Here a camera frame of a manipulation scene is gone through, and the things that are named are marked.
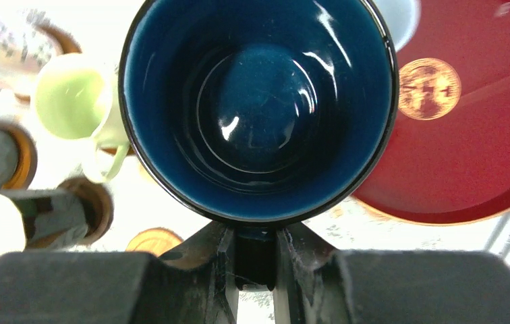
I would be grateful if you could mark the light wood coaster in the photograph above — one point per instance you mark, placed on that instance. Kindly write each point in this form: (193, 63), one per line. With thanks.
(155, 241)

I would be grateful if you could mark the dark walnut coaster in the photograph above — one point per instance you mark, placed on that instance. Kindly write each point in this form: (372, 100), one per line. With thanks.
(96, 210)

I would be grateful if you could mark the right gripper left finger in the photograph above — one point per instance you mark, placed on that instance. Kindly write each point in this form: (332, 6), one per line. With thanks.
(190, 283)

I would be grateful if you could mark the light blue white mug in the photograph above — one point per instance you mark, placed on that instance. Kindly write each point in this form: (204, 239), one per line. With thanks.
(402, 18)

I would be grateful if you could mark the red round tray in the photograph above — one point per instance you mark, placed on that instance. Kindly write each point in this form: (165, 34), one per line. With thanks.
(448, 158)

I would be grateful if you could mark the floral mug orange inside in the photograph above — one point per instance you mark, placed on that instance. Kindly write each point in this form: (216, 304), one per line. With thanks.
(12, 34)

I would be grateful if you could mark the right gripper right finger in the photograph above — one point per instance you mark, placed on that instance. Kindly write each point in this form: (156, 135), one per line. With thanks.
(318, 283)

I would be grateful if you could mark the dark blue mug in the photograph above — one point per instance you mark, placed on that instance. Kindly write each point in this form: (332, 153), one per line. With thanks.
(258, 113)

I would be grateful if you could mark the pale green mug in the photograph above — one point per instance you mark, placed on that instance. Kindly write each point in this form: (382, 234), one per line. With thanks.
(76, 98)

